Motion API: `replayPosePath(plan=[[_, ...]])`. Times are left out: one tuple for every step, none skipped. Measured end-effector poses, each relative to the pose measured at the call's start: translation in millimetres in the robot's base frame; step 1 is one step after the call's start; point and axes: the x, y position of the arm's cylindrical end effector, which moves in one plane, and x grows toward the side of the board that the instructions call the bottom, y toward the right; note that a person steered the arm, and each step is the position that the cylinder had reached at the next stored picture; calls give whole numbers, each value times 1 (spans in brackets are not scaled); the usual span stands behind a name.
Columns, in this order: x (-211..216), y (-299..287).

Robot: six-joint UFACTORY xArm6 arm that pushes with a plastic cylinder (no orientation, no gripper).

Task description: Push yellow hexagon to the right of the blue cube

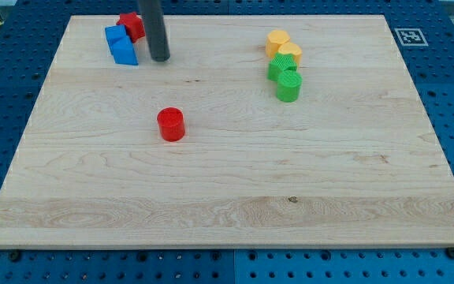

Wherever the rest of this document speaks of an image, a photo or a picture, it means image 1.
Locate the yellow hexagon block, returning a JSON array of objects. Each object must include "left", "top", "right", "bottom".
[{"left": 265, "top": 29, "right": 291, "bottom": 58}]

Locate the blue cube block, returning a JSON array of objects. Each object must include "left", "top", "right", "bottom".
[{"left": 104, "top": 25, "right": 127, "bottom": 53}]

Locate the light wooden board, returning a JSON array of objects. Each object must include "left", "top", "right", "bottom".
[{"left": 0, "top": 15, "right": 454, "bottom": 250}]

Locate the red cylinder block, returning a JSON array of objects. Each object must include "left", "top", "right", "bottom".
[{"left": 157, "top": 107, "right": 185, "bottom": 142}]

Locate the green cylinder block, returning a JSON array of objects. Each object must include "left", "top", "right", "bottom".
[{"left": 276, "top": 70, "right": 303, "bottom": 103}]

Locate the green star block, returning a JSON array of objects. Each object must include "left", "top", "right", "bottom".
[{"left": 267, "top": 53, "right": 298, "bottom": 81}]

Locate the yellow heart block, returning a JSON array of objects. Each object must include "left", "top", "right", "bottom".
[{"left": 277, "top": 42, "right": 303, "bottom": 65}]

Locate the blue triangular block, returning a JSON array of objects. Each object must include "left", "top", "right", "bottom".
[{"left": 111, "top": 35, "right": 139, "bottom": 65}]

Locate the red star block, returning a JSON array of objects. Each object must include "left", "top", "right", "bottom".
[{"left": 117, "top": 12, "right": 146, "bottom": 43}]

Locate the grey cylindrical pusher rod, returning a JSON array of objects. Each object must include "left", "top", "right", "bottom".
[{"left": 138, "top": 0, "right": 170, "bottom": 62}]

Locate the white fiducial marker tag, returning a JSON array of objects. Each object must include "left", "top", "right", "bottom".
[{"left": 395, "top": 28, "right": 428, "bottom": 47}]

